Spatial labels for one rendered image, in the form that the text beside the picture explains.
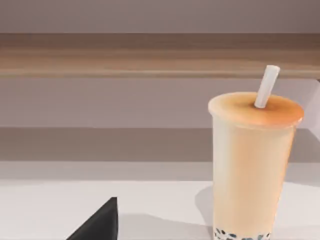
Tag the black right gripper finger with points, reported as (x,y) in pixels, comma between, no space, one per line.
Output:
(102,222)

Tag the bubble tea cup with straw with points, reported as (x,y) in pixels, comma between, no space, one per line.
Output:
(250,162)

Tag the wooden shelf board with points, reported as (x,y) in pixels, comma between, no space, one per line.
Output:
(150,55)

